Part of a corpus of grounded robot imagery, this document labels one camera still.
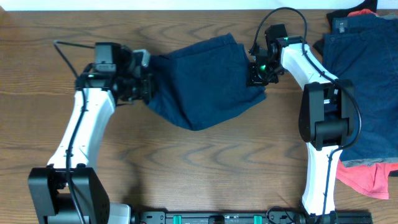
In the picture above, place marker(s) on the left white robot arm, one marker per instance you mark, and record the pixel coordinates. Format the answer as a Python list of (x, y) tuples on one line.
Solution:
[(68, 189)]

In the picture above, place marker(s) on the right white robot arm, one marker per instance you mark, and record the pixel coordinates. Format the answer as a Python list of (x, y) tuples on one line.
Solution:
[(326, 118)]

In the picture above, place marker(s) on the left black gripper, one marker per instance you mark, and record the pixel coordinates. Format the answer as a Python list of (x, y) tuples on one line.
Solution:
[(148, 86)]

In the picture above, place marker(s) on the stacked navy blue shorts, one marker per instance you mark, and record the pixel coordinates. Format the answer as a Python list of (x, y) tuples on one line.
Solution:
[(363, 87)]

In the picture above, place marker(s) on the red garment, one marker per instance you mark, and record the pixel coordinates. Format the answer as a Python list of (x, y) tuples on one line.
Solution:
[(370, 177)]

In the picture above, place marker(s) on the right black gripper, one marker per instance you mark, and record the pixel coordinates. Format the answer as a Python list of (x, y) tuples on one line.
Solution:
[(254, 79)]

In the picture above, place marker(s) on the navy blue shorts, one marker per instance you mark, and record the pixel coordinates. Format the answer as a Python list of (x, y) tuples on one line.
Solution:
[(203, 84), (363, 87)]

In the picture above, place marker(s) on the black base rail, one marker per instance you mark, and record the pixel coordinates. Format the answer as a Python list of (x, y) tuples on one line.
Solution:
[(274, 215)]

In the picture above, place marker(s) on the black garment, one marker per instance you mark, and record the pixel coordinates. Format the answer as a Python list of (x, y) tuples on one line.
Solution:
[(368, 6)]

